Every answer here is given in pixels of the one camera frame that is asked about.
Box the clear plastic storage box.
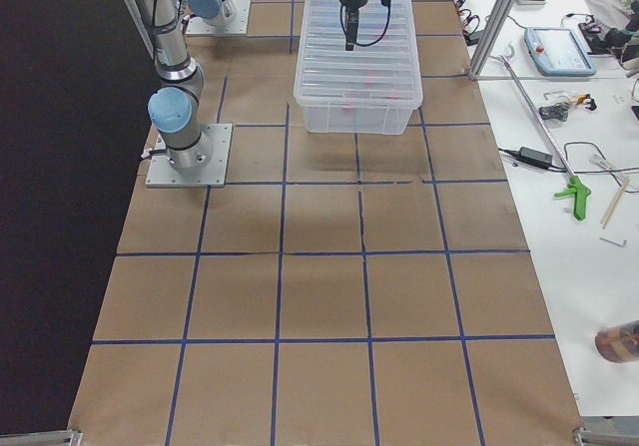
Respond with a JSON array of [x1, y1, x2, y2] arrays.
[[293, 0, 424, 136]]

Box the wooden chopsticks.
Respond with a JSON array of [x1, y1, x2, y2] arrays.
[[600, 177, 630, 229]]

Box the aluminium frame post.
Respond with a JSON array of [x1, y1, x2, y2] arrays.
[[468, 0, 515, 80]]

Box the silver hex key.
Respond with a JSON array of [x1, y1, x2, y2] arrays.
[[599, 236, 627, 247]]

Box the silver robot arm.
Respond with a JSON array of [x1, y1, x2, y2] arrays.
[[188, 0, 236, 26], [134, 0, 227, 173]]

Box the blue teach pendant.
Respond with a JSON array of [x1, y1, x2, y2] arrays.
[[524, 27, 597, 77]]

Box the black power adapter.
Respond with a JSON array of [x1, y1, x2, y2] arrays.
[[499, 147, 553, 170]]

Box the brown patterned cylinder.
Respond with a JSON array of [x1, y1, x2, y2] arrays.
[[594, 320, 638, 363]]

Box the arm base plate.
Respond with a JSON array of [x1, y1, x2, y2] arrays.
[[186, 0, 251, 37], [144, 122, 234, 188]]

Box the clear ribbed box lid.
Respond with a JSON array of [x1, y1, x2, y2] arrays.
[[293, 0, 424, 108]]

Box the long reach grabber tool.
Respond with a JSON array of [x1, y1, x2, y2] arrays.
[[492, 43, 591, 221]]

